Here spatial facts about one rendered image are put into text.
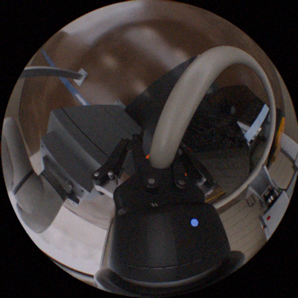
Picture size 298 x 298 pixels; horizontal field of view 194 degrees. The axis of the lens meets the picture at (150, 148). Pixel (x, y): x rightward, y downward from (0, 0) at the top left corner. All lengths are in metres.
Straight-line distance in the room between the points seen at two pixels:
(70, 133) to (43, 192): 0.23
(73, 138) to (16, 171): 0.25
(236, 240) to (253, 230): 0.93
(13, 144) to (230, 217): 5.93
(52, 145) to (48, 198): 0.19
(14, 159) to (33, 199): 0.12
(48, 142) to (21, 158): 0.13
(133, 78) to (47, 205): 1.15
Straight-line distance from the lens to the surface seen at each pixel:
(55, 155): 0.37
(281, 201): 0.82
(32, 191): 0.36
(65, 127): 0.37
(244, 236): 5.75
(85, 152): 0.33
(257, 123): 0.54
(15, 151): 0.36
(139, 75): 1.09
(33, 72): 1.09
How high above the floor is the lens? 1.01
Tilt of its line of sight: 64 degrees down
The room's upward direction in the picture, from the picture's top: 178 degrees counter-clockwise
